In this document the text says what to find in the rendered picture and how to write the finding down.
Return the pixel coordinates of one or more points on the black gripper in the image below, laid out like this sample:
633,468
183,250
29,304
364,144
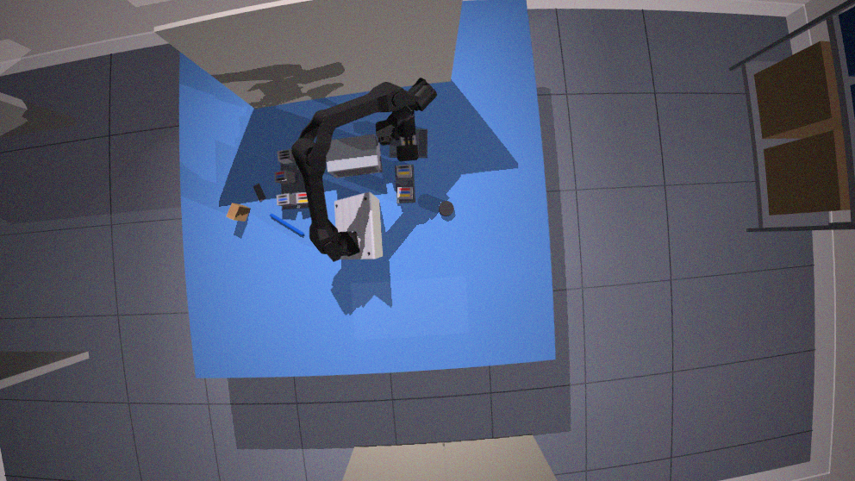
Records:
409,151

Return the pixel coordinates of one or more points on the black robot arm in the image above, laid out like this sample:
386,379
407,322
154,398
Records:
310,157

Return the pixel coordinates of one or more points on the blue flat bar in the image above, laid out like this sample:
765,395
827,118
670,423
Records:
287,224

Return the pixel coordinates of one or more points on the brown cardboard box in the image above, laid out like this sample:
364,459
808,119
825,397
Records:
238,212

